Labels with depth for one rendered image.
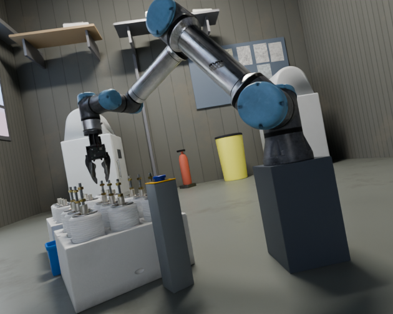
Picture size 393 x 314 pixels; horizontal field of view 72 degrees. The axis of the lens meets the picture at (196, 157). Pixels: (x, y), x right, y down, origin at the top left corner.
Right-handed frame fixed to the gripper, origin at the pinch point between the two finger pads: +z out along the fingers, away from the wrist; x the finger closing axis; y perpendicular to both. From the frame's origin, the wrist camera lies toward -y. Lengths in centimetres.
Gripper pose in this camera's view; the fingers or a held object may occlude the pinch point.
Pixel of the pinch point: (101, 179)
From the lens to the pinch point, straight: 118.2
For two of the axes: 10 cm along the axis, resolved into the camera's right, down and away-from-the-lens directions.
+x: 9.3, -1.6, 3.4
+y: 3.3, -0.7, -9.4
